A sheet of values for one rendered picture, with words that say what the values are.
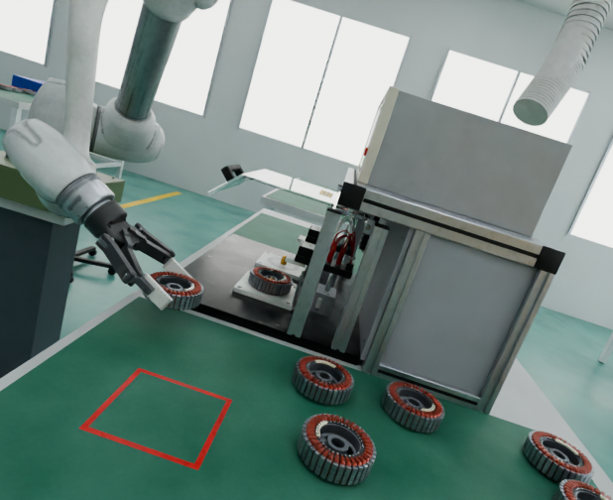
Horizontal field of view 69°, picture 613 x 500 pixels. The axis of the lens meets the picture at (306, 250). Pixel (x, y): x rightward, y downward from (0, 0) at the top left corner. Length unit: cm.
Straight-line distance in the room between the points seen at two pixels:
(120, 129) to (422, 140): 95
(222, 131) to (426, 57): 267
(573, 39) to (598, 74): 402
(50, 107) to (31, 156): 66
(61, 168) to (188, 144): 531
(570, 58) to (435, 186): 153
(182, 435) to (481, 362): 62
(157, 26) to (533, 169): 96
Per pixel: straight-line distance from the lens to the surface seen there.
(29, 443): 65
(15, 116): 426
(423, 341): 97
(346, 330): 96
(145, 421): 68
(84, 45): 111
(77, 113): 113
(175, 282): 94
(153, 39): 134
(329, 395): 80
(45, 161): 93
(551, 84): 233
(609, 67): 655
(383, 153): 97
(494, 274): 95
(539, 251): 95
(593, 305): 688
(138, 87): 145
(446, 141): 99
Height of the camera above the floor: 118
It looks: 14 degrees down
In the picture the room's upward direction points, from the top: 18 degrees clockwise
